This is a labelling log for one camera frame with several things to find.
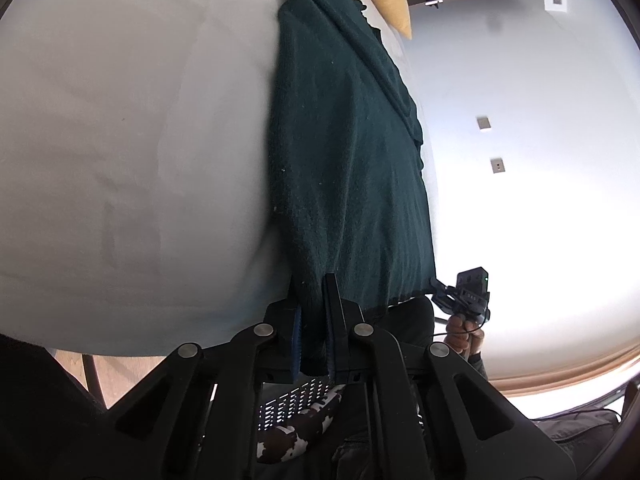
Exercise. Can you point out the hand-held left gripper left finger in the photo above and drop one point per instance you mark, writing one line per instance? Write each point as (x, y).
(296, 340)

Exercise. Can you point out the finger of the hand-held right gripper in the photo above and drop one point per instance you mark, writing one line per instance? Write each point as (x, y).
(444, 304)
(442, 286)

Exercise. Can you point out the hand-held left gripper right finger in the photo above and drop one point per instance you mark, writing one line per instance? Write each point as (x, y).
(328, 310)

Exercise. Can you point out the dark green sweater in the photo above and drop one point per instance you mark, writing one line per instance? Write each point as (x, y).
(340, 160)

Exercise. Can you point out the person's right forearm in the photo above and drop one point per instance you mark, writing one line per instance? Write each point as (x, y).
(480, 365)

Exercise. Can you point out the person's right hand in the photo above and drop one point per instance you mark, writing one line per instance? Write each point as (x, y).
(460, 332)

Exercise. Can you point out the white perforated basket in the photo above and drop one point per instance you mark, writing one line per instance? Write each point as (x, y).
(295, 400)

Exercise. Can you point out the brown white patterned cloth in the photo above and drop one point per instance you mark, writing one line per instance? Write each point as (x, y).
(305, 425)

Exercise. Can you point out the black bag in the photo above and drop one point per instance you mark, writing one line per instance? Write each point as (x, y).
(580, 430)

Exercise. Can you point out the bed with white sheet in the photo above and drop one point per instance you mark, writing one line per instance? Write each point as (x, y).
(140, 160)

